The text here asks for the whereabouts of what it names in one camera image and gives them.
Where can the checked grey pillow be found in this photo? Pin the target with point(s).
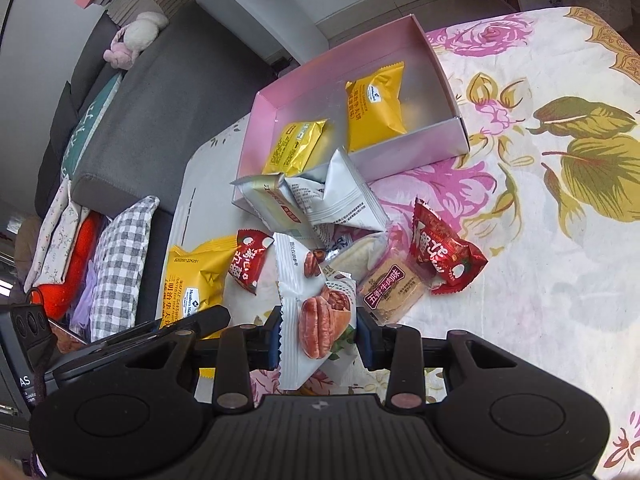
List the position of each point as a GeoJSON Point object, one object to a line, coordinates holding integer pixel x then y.
{"type": "Point", "coordinates": [122, 270]}

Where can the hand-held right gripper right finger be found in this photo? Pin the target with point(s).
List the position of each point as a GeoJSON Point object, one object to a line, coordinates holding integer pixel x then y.
{"type": "Point", "coordinates": [363, 345]}

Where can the grey sofa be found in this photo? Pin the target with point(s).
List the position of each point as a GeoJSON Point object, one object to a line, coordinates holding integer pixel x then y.
{"type": "Point", "coordinates": [175, 85]}

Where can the small silver blue snack packet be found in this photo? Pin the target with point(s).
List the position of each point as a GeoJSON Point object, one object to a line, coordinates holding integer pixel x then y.
{"type": "Point", "coordinates": [334, 245]}

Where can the pink cardboard box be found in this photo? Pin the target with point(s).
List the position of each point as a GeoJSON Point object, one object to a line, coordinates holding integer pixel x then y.
{"type": "Point", "coordinates": [300, 105]}

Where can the orange cushion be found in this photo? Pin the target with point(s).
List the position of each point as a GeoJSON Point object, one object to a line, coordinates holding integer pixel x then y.
{"type": "Point", "coordinates": [75, 270]}

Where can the silver yellow-label snack packet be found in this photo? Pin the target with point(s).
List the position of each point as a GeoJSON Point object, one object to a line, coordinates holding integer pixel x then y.
{"type": "Point", "coordinates": [267, 202]}

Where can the pink white plush toy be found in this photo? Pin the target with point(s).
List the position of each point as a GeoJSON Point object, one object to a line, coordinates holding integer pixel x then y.
{"type": "Point", "coordinates": [137, 32]}

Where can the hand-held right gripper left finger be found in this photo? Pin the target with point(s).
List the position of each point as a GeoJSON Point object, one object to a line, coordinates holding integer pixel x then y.
{"type": "Point", "coordinates": [273, 344]}

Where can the white text-printed snack packet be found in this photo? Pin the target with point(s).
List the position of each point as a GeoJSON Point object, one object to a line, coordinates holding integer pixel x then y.
{"type": "Point", "coordinates": [342, 195]}

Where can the clear rice cake packet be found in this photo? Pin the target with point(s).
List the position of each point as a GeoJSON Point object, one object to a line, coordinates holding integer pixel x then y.
{"type": "Point", "coordinates": [362, 255]}

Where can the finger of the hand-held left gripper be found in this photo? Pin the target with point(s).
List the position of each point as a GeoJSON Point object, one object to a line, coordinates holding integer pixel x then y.
{"type": "Point", "coordinates": [165, 327]}

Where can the yellow snack packet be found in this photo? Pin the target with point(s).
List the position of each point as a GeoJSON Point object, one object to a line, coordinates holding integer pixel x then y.
{"type": "Point", "coordinates": [295, 147]}
{"type": "Point", "coordinates": [375, 105]}
{"type": "Point", "coordinates": [197, 275]}

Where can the clear packet red snack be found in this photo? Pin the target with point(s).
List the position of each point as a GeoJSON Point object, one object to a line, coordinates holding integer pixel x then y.
{"type": "Point", "coordinates": [392, 285]}

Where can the white pecan snack packet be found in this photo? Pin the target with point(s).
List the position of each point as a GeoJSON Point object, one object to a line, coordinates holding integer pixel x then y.
{"type": "Point", "coordinates": [297, 262]}
{"type": "Point", "coordinates": [315, 330]}

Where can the purple cloth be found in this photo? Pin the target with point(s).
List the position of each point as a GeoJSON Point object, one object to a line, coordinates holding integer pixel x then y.
{"type": "Point", "coordinates": [82, 305]}

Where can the teal cushion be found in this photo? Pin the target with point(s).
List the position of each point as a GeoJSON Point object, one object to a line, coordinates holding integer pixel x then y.
{"type": "Point", "coordinates": [90, 125]}

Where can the floral pillow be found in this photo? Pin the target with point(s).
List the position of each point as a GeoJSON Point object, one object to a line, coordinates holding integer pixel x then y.
{"type": "Point", "coordinates": [55, 240]}

